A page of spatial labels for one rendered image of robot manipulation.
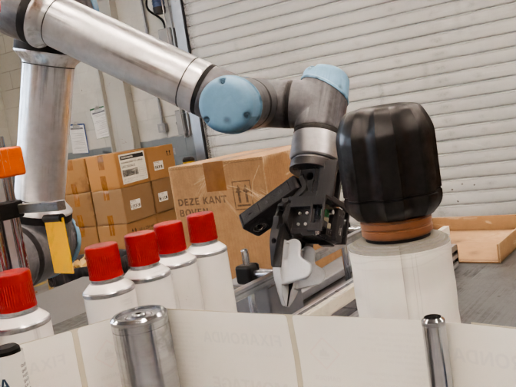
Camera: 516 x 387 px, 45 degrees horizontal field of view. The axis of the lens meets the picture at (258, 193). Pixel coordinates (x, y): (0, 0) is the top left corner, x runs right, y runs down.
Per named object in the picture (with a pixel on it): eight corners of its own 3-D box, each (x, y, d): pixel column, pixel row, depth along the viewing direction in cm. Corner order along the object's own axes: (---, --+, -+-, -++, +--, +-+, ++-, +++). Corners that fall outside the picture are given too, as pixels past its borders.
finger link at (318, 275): (314, 308, 84) (322, 242, 87) (278, 305, 88) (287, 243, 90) (325, 312, 86) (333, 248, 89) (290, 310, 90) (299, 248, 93)
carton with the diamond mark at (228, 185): (282, 292, 122) (262, 155, 119) (188, 290, 135) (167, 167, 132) (346, 253, 147) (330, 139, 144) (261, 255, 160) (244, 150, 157)
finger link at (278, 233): (274, 264, 85) (283, 203, 88) (265, 264, 86) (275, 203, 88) (292, 272, 88) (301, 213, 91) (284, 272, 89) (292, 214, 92)
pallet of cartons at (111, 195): (139, 314, 438) (110, 153, 426) (50, 315, 476) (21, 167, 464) (222, 268, 544) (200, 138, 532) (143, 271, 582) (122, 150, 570)
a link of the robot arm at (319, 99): (301, 84, 102) (353, 87, 100) (291, 146, 99) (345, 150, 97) (294, 59, 95) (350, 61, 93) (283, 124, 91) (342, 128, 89)
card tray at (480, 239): (500, 263, 125) (498, 243, 125) (382, 262, 141) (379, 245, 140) (535, 229, 149) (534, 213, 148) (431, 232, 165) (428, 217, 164)
